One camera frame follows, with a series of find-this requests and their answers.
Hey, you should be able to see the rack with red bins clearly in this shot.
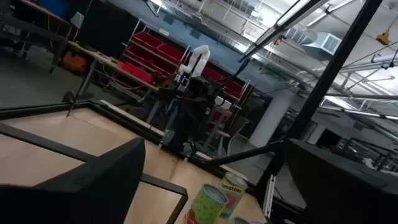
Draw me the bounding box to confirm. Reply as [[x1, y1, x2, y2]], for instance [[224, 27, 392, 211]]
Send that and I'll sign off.
[[123, 18, 252, 103]]

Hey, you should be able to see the blue bin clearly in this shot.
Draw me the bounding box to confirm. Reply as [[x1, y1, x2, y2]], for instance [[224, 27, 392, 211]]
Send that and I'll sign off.
[[39, 0, 70, 18]]

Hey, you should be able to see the wooden workbench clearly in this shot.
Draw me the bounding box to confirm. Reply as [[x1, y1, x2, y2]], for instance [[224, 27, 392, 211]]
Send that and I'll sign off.
[[62, 40, 161, 119]]

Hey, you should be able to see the can with multicolour tomatoes label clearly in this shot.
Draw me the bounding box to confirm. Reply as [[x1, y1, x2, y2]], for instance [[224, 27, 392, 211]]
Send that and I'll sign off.
[[219, 172, 249, 220]]

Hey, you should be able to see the grey ventilation unit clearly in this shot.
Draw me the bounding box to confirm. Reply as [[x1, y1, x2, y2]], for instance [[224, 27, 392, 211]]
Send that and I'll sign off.
[[301, 30, 343, 60]]

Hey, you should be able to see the wooden desk with black frame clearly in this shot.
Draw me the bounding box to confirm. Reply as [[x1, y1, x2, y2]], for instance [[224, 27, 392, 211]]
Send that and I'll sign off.
[[12, 0, 74, 38]]

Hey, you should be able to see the orange bag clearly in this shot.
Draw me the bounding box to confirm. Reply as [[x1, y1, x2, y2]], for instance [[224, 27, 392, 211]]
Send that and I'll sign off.
[[62, 49, 90, 74]]

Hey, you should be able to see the can with green label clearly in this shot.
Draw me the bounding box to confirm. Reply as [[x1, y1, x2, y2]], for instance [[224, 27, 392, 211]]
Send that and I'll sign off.
[[186, 184, 229, 224]]

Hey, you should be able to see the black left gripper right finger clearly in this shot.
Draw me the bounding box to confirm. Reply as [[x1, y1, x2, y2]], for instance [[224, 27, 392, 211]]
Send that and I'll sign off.
[[285, 138, 398, 224]]

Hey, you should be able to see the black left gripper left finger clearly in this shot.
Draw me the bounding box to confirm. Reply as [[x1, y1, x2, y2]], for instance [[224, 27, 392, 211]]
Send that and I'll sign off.
[[0, 137, 146, 224]]

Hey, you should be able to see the black aluminium table frame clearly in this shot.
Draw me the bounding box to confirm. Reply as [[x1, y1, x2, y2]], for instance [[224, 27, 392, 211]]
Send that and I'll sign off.
[[0, 0, 384, 224]]

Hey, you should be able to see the white round column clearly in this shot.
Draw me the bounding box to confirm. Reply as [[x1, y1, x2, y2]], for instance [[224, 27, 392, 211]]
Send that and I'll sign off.
[[248, 90, 295, 149]]

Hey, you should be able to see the yellow hanging plug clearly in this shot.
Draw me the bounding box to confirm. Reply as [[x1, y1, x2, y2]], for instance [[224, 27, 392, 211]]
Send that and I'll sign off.
[[375, 29, 392, 47]]

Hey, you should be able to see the grey office chair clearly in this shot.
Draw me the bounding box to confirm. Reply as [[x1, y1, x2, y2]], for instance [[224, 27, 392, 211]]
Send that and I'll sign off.
[[214, 116, 249, 156]]

